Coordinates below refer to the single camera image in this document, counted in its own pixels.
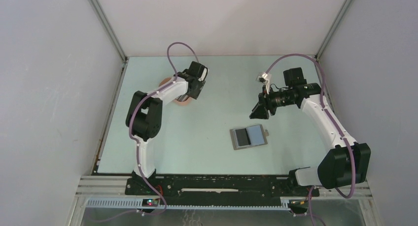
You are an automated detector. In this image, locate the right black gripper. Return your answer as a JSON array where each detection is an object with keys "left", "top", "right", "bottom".
[{"left": 249, "top": 85, "right": 295, "bottom": 120}]

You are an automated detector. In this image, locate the pink oval tray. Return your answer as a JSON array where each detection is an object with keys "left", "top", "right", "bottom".
[{"left": 159, "top": 77, "right": 192, "bottom": 106}]

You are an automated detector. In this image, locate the grey card holder wallet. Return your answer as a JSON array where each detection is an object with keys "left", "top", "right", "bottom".
[{"left": 230, "top": 124, "right": 269, "bottom": 150}]

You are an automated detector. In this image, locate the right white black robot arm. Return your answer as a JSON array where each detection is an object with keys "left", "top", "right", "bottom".
[{"left": 249, "top": 67, "right": 371, "bottom": 195}]

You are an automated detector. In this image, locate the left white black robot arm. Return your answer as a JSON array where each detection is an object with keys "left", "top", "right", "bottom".
[{"left": 126, "top": 61, "right": 209, "bottom": 195}]

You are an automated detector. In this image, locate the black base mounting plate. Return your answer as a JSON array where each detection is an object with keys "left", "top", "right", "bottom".
[{"left": 125, "top": 173, "right": 310, "bottom": 206}]

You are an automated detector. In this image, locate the right controller board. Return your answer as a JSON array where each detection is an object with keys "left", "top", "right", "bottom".
[{"left": 288, "top": 200, "right": 309, "bottom": 208}]

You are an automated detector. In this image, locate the left controller board red led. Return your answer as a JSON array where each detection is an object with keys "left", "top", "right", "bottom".
[{"left": 142, "top": 198, "right": 160, "bottom": 207}]

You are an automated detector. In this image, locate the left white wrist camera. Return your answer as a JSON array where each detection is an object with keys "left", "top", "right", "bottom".
[{"left": 198, "top": 67, "right": 209, "bottom": 81}]

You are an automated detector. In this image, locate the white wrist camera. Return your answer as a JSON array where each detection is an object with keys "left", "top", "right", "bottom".
[
  {"left": 256, "top": 72, "right": 272, "bottom": 94},
  {"left": 198, "top": 67, "right": 209, "bottom": 81}
]

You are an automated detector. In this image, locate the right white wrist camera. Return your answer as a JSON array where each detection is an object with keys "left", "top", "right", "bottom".
[{"left": 256, "top": 72, "right": 272, "bottom": 94}]

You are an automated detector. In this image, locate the aluminium frame rail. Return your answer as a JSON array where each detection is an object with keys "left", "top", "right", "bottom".
[{"left": 75, "top": 176, "right": 373, "bottom": 201}]

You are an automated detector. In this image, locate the white cable duct strip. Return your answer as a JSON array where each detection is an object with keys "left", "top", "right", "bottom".
[{"left": 85, "top": 197, "right": 290, "bottom": 211}]

